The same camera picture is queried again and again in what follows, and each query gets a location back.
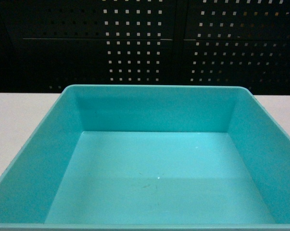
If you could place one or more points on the black perforated back panel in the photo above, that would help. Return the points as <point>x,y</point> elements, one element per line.
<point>47,45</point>

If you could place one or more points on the teal plastic bin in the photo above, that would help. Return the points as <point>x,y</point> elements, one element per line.
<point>150,158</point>

